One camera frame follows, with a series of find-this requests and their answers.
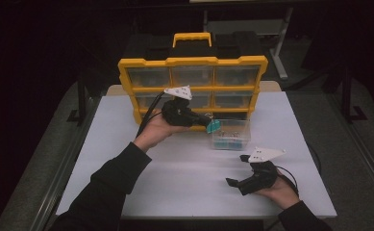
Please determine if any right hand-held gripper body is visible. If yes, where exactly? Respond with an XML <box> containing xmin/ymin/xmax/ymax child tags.
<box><xmin>237</xmin><ymin>146</ymin><xmax>287</xmax><ymax>196</ymax></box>

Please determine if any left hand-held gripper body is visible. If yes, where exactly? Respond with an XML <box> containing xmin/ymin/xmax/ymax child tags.
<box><xmin>161</xmin><ymin>84</ymin><xmax>212</xmax><ymax>128</ymax></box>

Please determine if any teal binder clip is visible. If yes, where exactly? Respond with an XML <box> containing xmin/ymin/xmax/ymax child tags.
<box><xmin>214</xmin><ymin>130</ymin><xmax>230</xmax><ymax>150</ymax></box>
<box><xmin>227</xmin><ymin>130</ymin><xmax>244</xmax><ymax>150</ymax></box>
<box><xmin>206</xmin><ymin>117</ymin><xmax>222</xmax><ymax>135</ymax></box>

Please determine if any clear plastic drawer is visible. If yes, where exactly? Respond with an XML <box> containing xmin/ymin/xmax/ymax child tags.
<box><xmin>211</xmin><ymin>118</ymin><xmax>252</xmax><ymax>151</ymax></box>

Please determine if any person's right hand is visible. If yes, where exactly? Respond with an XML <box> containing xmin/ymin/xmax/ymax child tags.
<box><xmin>254</xmin><ymin>175</ymin><xmax>301</xmax><ymax>211</ymax></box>

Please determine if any person's left hand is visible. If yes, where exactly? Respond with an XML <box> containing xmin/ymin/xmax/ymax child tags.
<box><xmin>133</xmin><ymin>110</ymin><xmax>190</xmax><ymax>154</ymax></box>

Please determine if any yellow black organizer cabinet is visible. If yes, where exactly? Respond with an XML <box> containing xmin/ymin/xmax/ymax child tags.
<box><xmin>116</xmin><ymin>31</ymin><xmax>269</xmax><ymax>135</ymax></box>

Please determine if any set of clear organizer drawers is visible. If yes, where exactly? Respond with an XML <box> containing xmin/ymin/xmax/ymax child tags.
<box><xmin>125</xmin><ymin>64</ymin><xmax>262</xmax><ymax>128</ymax></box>

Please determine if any black metal stand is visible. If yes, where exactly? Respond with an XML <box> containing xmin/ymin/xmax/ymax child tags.
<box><xmin>66</xmin><ymin>71</ymin><xmax>91</xmax><ymax>127</ymax></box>
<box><xmin>339</xmin><ymin>62</ymin><xmax>369</xmax><ymax>125</ymax></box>

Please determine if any grey desk with metal legs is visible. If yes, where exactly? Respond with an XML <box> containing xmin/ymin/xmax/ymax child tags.
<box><xmin>203</xmin><ymin>6</ymin><xmax>295</xmax><ymax>81</ymax></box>

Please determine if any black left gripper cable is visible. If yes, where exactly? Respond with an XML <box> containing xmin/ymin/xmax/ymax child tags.
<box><xmin>135</xmin><ymin>90</ymin><xmax>167</xmax><ymax>140</ymax></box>

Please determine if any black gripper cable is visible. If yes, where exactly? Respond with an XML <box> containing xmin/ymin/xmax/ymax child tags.
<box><xmin>135</xmin><ymin>90</ymin><xmax>167</xmax><ymax>140</ymax></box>
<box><xmin>274</xmin><ymin>165</ymin><xmax>300</xmax><ymax>197</ymax></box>

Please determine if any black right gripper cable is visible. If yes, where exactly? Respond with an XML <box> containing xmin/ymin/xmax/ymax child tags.
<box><xmin>274</xmin><ymin>165</ymin><xmax>300</xmax><ymax>197</ymax></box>

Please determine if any metal floor rail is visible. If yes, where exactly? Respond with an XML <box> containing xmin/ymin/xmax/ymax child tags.
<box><xmin>30</xmin><ymin>95</ymin><xmax>103</xmax><ymax>231</ymax></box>
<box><xmin>328</xmin><ymin>92</ymin><xmax>374</xmax><ymax>206</ymax></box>

